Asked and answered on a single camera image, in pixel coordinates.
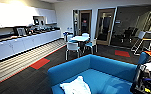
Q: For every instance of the black microwave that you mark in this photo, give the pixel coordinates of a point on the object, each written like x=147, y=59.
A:
x=20, y=31

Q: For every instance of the blue sofa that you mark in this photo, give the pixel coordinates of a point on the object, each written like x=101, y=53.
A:
x=104, y=71

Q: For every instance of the narrow wooden framed door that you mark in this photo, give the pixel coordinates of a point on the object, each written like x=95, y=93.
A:
x=85, y=21

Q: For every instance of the wide wooden framed door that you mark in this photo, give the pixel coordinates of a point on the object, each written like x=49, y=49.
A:
x=105, y=26

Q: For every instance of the white chair teal seat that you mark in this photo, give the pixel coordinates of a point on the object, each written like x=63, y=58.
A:
x=90, y=44

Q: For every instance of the white kitchen counter cabinets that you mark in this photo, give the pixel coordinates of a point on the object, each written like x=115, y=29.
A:
x=21, y=43

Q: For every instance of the black wall appliance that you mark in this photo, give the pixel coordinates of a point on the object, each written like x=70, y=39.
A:
x=37, y=20

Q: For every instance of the white dining table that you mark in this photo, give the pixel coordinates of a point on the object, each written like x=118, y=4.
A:
x=80, y=38

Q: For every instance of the black cart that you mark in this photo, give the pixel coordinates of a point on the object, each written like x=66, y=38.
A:
x=141, y=83

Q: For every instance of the white wall cabinets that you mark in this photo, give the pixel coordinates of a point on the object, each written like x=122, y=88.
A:
x=11, y=15

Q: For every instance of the white shirt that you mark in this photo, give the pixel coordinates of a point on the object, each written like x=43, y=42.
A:
x=76, y=87

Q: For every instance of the white high stool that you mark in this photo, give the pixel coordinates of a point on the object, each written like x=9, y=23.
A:
x=139, y=36

